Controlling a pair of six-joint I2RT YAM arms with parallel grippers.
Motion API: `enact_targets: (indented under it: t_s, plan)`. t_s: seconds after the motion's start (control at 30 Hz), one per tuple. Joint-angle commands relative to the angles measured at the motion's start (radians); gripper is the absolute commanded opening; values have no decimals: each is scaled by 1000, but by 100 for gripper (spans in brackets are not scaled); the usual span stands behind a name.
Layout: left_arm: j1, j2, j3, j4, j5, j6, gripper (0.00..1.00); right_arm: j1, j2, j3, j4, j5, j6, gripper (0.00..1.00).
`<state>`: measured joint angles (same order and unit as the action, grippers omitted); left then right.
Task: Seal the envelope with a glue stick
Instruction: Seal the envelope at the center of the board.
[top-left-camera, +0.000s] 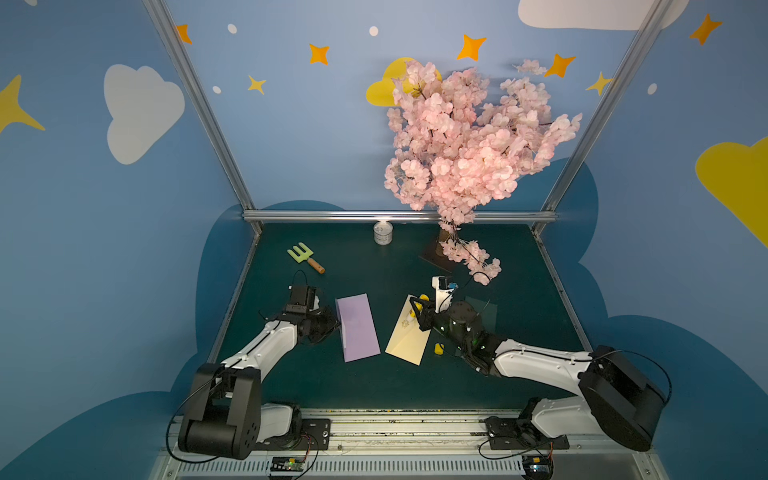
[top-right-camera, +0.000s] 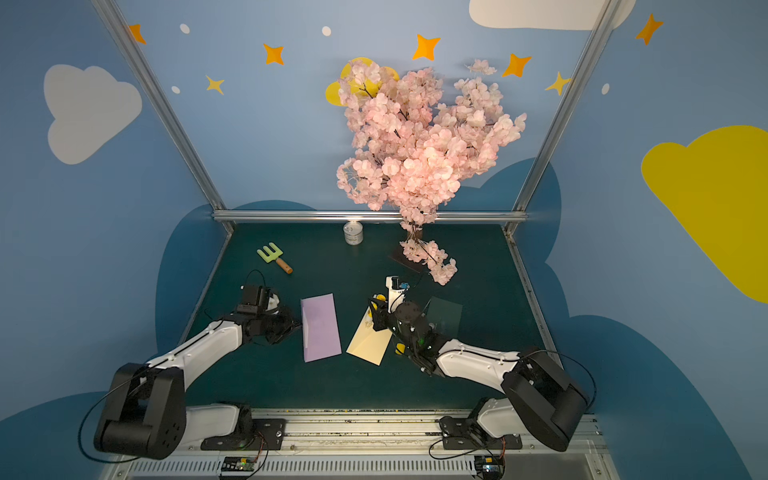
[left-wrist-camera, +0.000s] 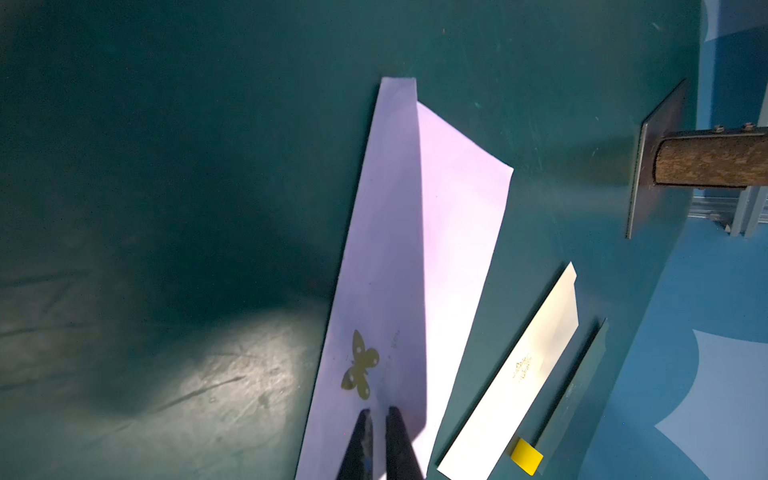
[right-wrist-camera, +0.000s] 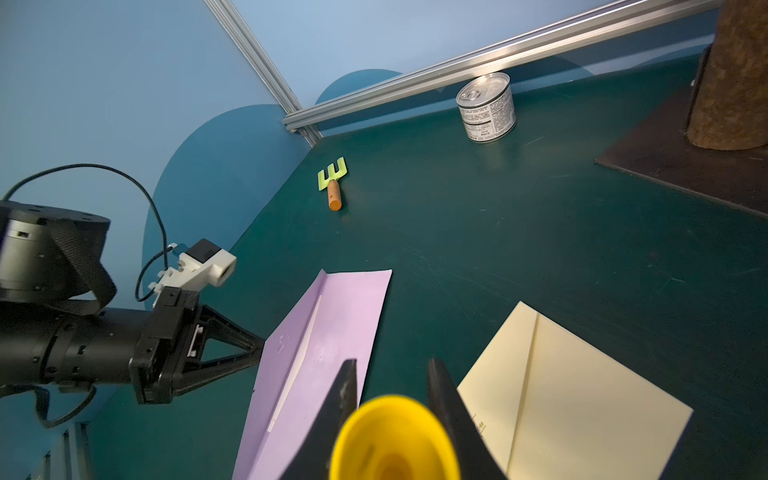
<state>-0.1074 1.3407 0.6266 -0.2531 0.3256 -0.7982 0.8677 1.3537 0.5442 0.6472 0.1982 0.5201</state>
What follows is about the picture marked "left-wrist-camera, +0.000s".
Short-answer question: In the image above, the cream yellow envelope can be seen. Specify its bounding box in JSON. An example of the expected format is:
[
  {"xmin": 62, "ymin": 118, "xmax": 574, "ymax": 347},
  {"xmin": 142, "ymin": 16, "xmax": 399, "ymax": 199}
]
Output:
[{"xmin": 437, "ymin": 264, "xmax": 579, "ymax": 480}]

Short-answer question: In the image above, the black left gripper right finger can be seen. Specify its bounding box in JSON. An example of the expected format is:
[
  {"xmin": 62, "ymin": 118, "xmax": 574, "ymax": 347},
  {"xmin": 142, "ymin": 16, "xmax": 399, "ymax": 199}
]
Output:
[{"xmin": 385, "ymin": 407, "xmax": 424, "ymax": 480}]

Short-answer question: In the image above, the yellow glue stick cap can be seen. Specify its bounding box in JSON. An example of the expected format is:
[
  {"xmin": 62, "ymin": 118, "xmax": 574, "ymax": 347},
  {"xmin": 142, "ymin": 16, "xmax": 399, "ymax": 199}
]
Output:
[{"xmin": 509, "ymin": 438, "xmax": 543, "ymax": 476}]

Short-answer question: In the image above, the dark green envelope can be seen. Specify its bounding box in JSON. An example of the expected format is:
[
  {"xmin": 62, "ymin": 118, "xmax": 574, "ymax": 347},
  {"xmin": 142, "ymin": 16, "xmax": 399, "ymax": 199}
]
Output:
[{"xmin": 535, "ymin": 319, "xmax": 610, "ymax": 476}]

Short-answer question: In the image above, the purple envelope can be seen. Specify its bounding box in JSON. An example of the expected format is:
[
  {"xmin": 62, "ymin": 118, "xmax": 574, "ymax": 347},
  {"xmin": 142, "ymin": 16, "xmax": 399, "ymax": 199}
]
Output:
[{"xmin": 296, "ymin": 77, "xmax": 513, "ymax": 479}]

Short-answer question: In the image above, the horizontal aluminium frame rail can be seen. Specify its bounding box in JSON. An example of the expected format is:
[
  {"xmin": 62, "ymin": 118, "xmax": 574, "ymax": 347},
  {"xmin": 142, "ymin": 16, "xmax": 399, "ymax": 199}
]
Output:
[{"xmin": 688, "ymin": 186, "xmax": 767, "ymax": 237}]

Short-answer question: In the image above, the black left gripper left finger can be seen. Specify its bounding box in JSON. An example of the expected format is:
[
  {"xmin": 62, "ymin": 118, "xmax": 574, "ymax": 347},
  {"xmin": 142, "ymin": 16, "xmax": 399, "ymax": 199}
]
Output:
[{"xmin": 336, "ymin": 409, "xmax": 374, "ymax": 480}]

